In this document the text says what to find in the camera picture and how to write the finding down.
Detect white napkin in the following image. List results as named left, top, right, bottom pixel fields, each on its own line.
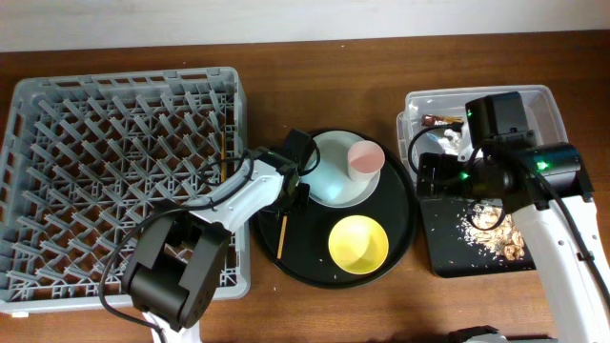
left=438, top=129, right=461, bottom=155

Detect wooden chopstick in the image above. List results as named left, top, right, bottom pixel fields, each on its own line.
left=220, top=131, right=227, bottom=183
left=276, top=214, right=289, bottom=260

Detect gold brown snack wrapper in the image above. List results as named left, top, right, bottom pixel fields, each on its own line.
left=421, top=114, right=463, bottom=127

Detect food scraps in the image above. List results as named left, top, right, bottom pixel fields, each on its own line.
left=460, top=204, right=525, bottom=261

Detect yellow bowl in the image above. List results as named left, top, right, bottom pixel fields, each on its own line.
left=328, top=215, right=390, bottom=275

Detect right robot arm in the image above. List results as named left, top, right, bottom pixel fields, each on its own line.
left=408, top=91, right=609, bottom=342

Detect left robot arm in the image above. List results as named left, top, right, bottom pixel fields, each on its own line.
left=122, top=146, right=319, bottom=342

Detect grey dishwasher rack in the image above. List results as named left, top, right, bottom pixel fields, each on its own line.
left=1, top=67, right=248, bottom=315

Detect grey round plate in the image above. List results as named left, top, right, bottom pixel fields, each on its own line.
left=300, top=130, right=380, bottom=209

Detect round black tray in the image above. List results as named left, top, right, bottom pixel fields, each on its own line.
left=250, top=148, right=417, bottom=289

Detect clear plastic bin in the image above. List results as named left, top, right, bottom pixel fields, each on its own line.
left=396, top=85, right=568, bottom=182

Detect pink cup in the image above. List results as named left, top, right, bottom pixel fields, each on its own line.
left=347, top=140, right=385, bottom=182

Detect black rectangular tray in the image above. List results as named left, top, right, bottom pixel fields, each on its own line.
left=420, top=198, right=535, bottom=278

